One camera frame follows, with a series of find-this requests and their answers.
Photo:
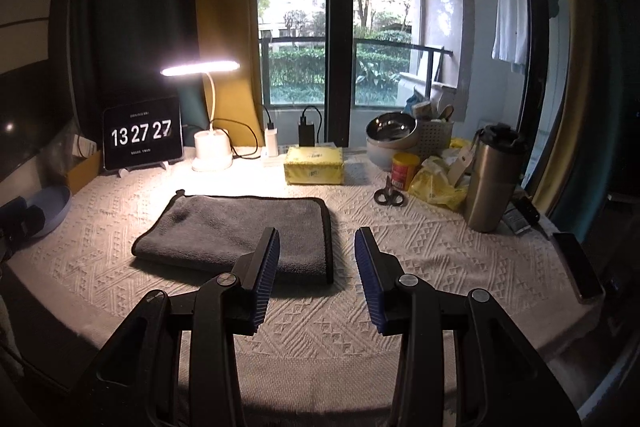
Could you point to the black monitor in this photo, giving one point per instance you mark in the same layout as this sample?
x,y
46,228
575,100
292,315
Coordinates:
x,y
22,117

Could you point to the smartphone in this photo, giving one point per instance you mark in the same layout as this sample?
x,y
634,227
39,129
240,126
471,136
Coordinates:
x,y
577,264

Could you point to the steel tumbler with black lid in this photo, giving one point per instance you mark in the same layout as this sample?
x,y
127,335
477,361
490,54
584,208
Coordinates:
x,y
491,179

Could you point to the black remote control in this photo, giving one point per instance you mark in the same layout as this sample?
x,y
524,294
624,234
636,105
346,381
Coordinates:
x,y
525,209

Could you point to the grey towel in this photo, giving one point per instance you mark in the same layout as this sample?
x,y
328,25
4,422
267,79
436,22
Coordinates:
x,y
240,232

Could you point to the white charger plug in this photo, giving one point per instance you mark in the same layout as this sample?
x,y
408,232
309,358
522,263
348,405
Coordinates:
x,y
271,138

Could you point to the steel bowl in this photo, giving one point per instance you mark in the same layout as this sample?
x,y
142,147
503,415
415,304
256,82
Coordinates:
x,y
390,129

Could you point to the yellow curtain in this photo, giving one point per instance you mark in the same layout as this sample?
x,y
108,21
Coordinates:
x,y
225,22

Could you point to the tablet clock display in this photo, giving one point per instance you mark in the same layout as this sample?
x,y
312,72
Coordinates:
x,y
142,133

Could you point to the cardboard box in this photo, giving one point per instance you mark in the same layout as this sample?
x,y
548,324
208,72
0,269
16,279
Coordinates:
x,y
82,169

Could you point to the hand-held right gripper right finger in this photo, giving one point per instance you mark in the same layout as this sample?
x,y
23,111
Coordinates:
x,y
369,277

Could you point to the blue bowl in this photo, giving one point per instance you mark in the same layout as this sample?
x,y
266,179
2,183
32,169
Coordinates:
x,y
47,209

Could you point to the white textured tablecloth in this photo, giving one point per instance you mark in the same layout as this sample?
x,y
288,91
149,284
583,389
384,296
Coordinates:
x,y
150,292

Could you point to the white plastic basket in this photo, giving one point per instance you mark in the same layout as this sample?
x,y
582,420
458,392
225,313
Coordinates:
x,y
433,138

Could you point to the black scissors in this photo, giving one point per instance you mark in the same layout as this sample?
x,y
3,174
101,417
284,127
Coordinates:
x,y
389,195

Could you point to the white hanging shirt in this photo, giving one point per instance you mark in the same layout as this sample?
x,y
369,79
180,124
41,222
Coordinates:
x,y
511,19

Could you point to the dark curtain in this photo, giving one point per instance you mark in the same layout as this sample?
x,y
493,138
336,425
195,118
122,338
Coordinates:
x,y
130,17

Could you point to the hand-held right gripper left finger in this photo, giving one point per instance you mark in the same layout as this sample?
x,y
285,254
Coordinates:
x,y
267,277

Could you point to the yellow plastic bag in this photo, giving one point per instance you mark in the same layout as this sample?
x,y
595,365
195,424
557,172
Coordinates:
x,y
436,189

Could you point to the white desk lamp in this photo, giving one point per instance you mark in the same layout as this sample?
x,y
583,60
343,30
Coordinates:
x,y
212,147

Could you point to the black charger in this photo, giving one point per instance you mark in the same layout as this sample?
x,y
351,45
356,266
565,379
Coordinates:
x,y
307,132

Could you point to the red and yellow can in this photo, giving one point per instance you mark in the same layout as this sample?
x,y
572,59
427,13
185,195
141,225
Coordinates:
x,y
404,171

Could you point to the yellow tissue box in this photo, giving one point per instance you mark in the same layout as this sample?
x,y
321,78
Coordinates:
x,y
314,165

